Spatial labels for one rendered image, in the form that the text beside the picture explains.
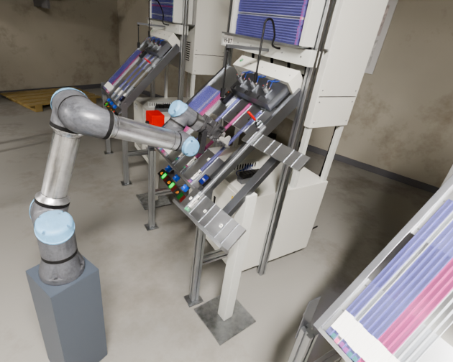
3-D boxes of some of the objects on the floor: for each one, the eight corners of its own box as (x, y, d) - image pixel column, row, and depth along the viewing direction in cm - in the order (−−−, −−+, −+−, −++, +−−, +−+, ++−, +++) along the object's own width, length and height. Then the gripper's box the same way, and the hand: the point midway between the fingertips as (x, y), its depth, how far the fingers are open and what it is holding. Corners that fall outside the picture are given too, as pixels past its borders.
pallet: (75, 92, 530) (75, 86, 524) (103, 103, 491) (103, 97, 486) (0, 99, 441) (-2, 92, 436) (26, 113, 403) (24, 105, 398)
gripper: (211, 118, 128) (241, 139, 142) (200, 110, 135) (230, 132, 150) (200, 134, 129) (231, 154, 143) (190, 126, 136) (221, 146, 151)
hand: (226, 146), depth 146 cm, fingers closed
